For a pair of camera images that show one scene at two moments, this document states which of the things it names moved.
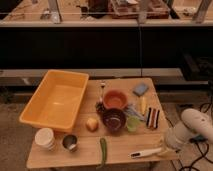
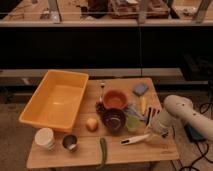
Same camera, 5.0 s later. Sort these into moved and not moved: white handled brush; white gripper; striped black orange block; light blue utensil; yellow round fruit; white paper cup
Moved: white gripper; white handled brush
Not moved: yellow round fruit; striped black orange block; white paper cup; light blue utensil
